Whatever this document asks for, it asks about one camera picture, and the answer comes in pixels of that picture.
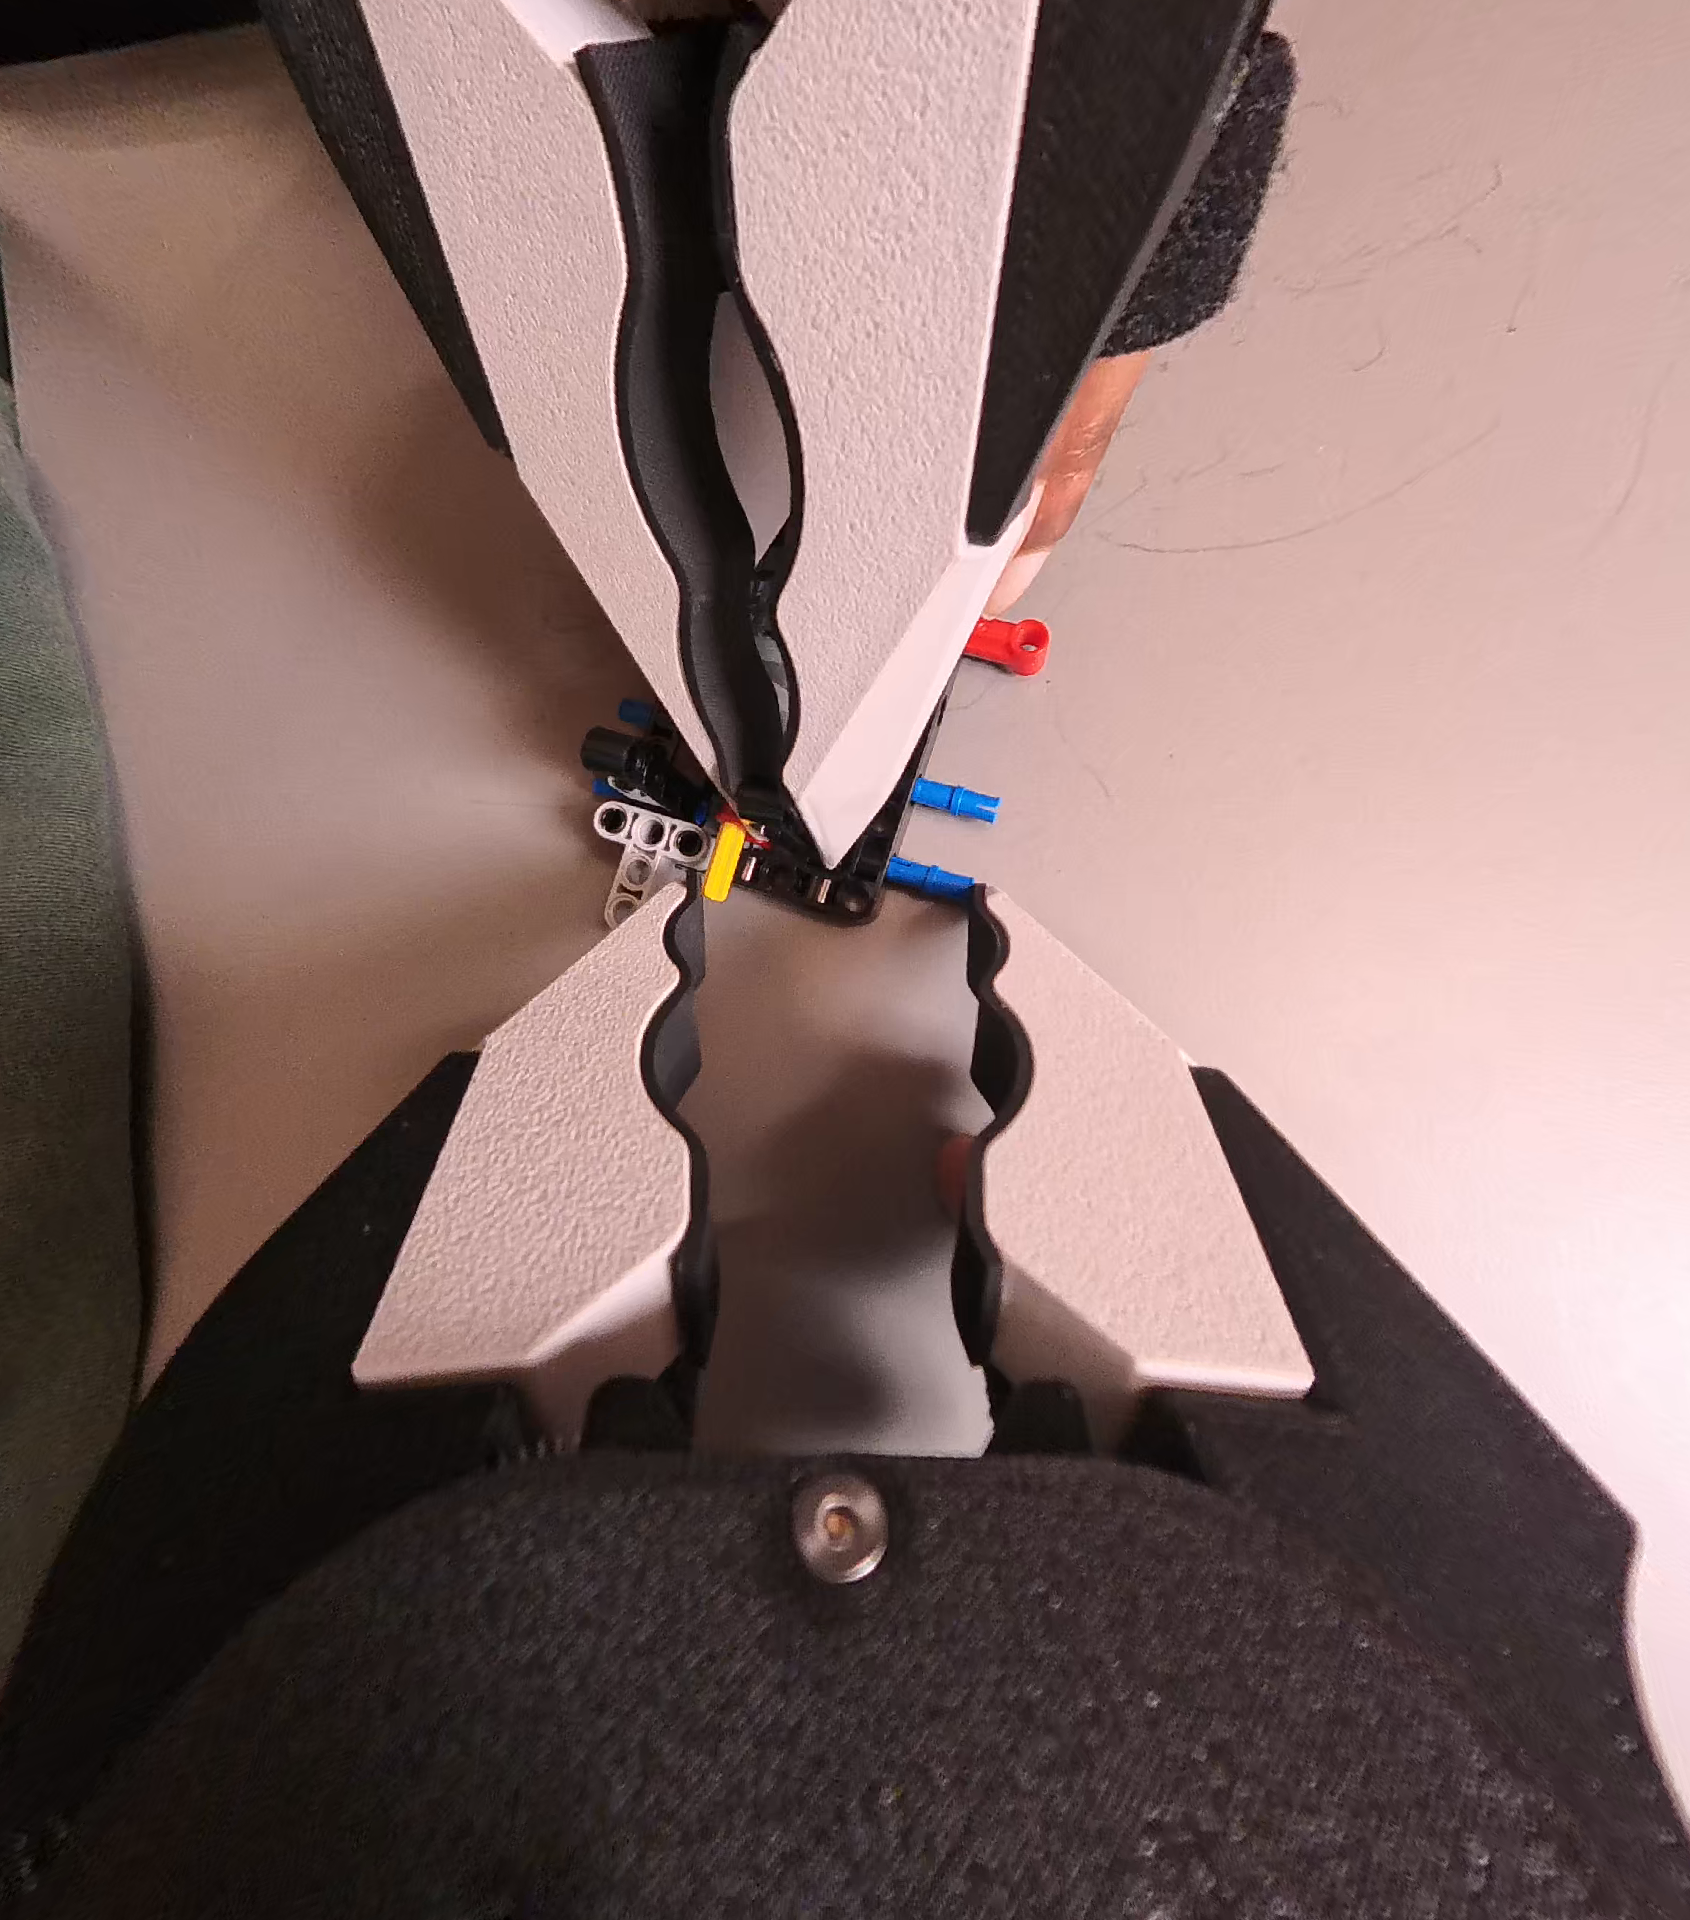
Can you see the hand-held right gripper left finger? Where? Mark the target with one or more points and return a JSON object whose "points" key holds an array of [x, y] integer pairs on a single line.
{"points": [[531, 1200]]}

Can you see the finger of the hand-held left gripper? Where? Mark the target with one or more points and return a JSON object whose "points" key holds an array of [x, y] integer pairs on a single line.
{"points": [[514, 224], [891, 300]]}

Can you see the person's right hand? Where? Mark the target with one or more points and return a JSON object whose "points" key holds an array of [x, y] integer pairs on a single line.
{"points": [[956, 1178]]}

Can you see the black frame lego assembly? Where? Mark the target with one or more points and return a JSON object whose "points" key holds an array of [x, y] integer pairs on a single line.
{"points": [[860, 879]]}

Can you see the person's left hand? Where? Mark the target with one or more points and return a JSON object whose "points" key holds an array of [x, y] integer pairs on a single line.
{"points": [[1078, 451]]}

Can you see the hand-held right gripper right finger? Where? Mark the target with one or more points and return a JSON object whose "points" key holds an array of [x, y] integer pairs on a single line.
{"points": [[1144, 1200]]}

